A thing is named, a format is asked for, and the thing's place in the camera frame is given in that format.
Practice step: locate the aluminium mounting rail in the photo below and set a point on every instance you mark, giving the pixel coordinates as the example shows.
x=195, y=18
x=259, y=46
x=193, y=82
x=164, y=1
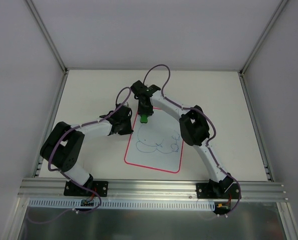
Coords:
x=251, y=191

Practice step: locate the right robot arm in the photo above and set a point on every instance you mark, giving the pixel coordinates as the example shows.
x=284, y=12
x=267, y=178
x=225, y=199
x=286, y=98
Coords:
x=196, y=130

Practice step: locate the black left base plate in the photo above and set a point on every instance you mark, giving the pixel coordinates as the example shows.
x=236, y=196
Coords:
x=100, y=187

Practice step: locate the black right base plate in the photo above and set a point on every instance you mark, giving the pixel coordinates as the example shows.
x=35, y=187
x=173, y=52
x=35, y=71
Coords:
x=216, y=191

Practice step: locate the right aluminium frame post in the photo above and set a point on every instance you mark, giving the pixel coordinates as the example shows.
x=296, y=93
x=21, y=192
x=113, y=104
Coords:
x=264, y=34

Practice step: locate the white slotted cable duct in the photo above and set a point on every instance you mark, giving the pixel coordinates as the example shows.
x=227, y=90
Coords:
x=123, y=204

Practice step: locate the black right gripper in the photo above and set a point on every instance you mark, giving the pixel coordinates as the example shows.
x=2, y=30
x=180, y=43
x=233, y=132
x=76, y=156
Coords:
x=145, y=110

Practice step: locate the green whiteboard eraser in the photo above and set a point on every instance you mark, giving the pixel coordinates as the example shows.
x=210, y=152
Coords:
x=143, y=119

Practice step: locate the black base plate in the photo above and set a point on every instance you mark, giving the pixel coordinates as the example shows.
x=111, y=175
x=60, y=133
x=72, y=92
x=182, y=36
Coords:
x=216, y=191
x=100, y=187

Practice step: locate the pink framed whiteboard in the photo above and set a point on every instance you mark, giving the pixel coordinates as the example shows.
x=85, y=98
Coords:
x=157, y=144

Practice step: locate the left aluminium frame post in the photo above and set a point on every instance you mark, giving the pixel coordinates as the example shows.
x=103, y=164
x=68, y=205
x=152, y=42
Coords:
x=45, y=33

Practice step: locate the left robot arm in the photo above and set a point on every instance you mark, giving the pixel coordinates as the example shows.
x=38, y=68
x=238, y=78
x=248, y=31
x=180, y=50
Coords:
x=62, y=147

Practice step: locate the aluminium frame post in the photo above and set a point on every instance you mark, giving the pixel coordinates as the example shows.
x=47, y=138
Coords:
x=45, y=33
x=264, y=34

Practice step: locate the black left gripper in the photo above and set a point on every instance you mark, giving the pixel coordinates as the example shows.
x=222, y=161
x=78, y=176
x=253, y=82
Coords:
x=125, y=128

